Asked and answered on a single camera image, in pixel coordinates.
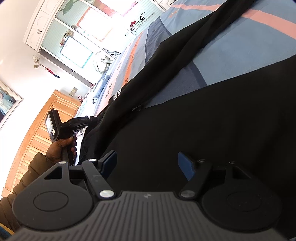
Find brown jacket forearm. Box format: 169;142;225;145
1;153;58;232

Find framed wall picture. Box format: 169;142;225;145
0;81;23;128

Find wooden headboard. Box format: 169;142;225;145
1;90;81;197

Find teal sliding wardrobe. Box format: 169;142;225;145
23;1;173;87

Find black trousers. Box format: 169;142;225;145
80;1;295;199

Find hanging wall ornament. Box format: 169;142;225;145
32;55;60;78

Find light blue sweatpants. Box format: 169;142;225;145
92;74;112;105

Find person's left hand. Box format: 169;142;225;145
45;137;77;163

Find striped star bedsheet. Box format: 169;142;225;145
76;0;296;110

